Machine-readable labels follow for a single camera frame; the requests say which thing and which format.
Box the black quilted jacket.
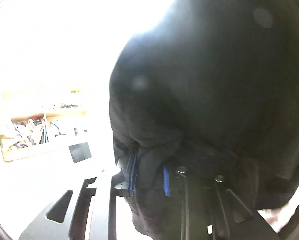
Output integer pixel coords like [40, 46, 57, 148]
[109, 0, 299, 239]

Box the white machine with screen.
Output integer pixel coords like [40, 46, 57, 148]
[68, 128, 92, 164]

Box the wooden wall shelf unit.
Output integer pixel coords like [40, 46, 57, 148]
[0, 89, 88, 163]

